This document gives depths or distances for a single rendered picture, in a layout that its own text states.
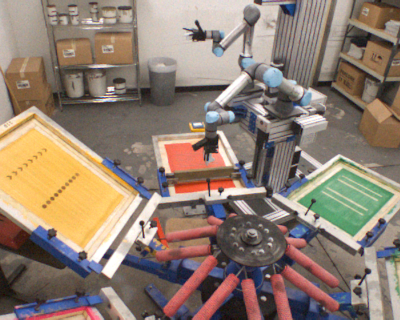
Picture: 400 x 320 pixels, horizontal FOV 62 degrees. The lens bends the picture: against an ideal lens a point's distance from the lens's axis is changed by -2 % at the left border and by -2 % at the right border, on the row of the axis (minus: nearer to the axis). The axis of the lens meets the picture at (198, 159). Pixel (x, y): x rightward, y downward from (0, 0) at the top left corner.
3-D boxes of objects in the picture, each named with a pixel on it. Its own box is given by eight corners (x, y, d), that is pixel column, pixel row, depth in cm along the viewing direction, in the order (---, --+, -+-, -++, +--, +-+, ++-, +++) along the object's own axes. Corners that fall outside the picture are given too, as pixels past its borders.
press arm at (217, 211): (209, 204, 210) (209, 198, 207) (218, 203, 211) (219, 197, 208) (215, 224, 196) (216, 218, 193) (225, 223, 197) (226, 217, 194)
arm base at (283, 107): (284, 103, 272) (286, 92, 267) (297, 111, 262) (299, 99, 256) (269, 107, 266) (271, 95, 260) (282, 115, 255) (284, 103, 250)
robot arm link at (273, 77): (301, 87, 253) (259, 59, 215) (317, 95, 243) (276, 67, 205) (293, 102, 256) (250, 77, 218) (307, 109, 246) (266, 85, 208)
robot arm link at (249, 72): (252, 54, 224) (199, 105, 221) (263, 59, 217) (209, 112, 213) (257, 67, 233) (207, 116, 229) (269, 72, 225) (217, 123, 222)
